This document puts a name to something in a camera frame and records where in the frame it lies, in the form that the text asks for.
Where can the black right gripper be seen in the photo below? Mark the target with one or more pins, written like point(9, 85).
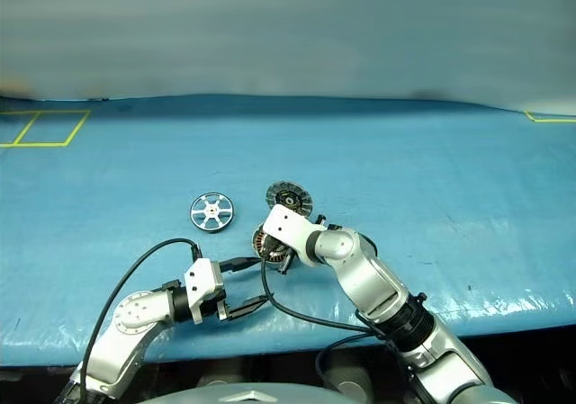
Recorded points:
point(280, 251)

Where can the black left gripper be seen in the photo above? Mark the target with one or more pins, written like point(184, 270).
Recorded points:
point(213, 309)

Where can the motor stator with copper windings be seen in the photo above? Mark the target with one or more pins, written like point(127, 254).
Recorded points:
point(261, 242)

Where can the silver black motor rotor disc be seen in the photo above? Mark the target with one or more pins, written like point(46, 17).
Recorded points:
point(288, 194)

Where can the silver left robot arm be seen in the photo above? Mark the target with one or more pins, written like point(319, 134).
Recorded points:
point(130, 314)

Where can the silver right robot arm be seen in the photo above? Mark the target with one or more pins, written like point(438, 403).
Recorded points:
point(373, 278)

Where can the silver spoked rotor cover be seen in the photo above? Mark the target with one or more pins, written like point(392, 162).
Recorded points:
point(211, 211)

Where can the grey rounded robot joint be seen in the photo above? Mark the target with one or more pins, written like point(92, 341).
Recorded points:
point(348, 381)
point(218, 380)

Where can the grey robot torso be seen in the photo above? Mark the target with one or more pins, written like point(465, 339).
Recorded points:
point(252, 397)

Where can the blue plastic table cover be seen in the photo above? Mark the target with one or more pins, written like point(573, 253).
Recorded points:
point(135, 174)

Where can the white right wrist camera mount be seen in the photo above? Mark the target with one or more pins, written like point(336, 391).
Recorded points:
point(288, 228)

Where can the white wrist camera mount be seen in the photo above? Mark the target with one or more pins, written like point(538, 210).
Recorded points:
point(200, 282)
point(288, 228)

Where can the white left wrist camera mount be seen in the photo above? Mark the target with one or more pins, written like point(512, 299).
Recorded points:
point(200, 282)

